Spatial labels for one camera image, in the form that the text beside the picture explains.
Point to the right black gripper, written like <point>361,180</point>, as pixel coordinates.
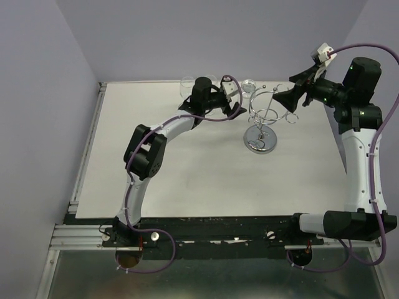
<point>290,98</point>

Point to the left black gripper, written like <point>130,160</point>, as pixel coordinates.
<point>229,112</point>

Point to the clear wine glass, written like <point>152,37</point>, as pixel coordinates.
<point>186,85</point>

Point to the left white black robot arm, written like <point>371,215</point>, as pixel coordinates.
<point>144,154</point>

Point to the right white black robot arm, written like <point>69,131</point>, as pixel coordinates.
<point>365,215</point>

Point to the chrome wine glass rack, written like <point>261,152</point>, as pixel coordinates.
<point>264,112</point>

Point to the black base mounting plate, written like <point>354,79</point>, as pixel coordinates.
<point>204,238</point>

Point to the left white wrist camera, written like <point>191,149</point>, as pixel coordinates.
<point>230,89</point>

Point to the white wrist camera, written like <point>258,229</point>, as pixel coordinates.
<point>230,89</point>
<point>322,56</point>

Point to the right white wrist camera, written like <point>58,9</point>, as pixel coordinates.
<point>322,56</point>

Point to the aluminium left side rail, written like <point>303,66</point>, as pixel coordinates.
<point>74,200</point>

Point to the aluminium rail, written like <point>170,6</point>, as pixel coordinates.
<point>74,200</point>
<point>88,237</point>

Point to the aluminium front rail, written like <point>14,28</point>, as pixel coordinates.
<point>88,237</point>

